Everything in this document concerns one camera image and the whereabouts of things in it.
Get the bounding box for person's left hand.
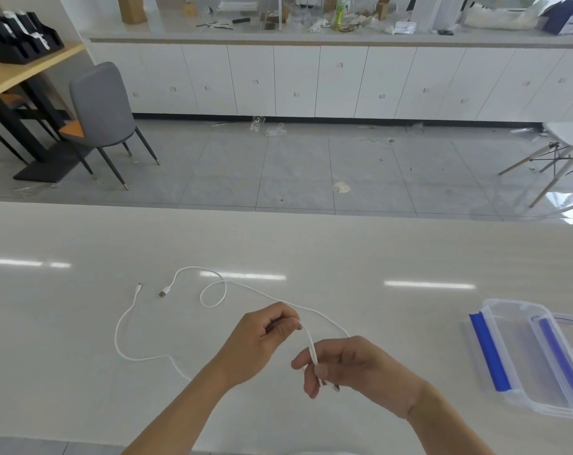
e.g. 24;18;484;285
216;301;302;390

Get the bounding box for clear plastic wrappers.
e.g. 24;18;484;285
249;117;288;138

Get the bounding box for clear lid with blue clip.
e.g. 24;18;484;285
530;312;573;404

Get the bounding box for person's right hand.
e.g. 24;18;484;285
291;336;430;420

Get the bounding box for chair with orange seat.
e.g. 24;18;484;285
0;89;56;164

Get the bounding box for white cabinet row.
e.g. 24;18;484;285
89;37;573;124

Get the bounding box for wooden table with black legs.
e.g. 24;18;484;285
0;41;89;183

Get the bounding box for tall white box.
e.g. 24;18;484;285
409;0;454;33

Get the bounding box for green bottle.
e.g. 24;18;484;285
332;0;352;29

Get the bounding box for grey upholstered chair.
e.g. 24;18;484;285
59;61;162;191

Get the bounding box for dark blue cardboard box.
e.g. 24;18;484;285
537;0;573;36

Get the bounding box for clear container with blue clip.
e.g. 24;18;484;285
468;298;573;418

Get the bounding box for brown cardboard box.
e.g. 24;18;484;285
117;0;150;24

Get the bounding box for white plastic chair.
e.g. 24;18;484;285
498;121;573;210

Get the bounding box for person's right forearm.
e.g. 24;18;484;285
404;381;497;455

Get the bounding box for black desk organizer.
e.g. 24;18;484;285
0;10;65;64

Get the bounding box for white charging cable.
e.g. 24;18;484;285
115;266;351;393

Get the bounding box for white plastic bag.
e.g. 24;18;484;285
462;3;541;29

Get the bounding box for person's left forearm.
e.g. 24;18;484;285
120;356;241;455

